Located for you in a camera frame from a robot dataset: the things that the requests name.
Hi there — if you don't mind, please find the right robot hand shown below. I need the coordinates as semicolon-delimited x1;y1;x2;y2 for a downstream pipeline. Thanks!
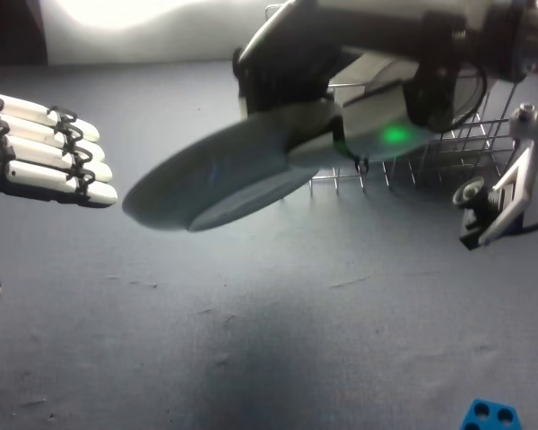
230;0;459;169

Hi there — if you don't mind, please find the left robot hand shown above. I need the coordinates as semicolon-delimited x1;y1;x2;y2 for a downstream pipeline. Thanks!
0;75;119;306

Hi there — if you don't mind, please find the white round plate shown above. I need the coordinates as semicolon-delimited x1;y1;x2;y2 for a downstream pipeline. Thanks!
121;109;342;234

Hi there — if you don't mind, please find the black curtain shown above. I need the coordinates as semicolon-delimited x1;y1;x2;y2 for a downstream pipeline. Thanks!
0;0;50;68

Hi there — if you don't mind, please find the white backdrop sheet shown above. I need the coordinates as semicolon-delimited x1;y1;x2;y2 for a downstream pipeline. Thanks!
39;0;292;66

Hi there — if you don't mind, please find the grey table cloth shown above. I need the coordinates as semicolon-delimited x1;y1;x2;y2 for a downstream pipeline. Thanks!
0;60;538;430

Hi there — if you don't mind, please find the blue block with round holes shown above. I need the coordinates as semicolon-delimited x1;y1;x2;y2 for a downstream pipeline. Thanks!
460;397;525;430

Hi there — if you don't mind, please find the silver wire dish rack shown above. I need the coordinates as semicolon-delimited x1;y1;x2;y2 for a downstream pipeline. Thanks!
265;3;525;197

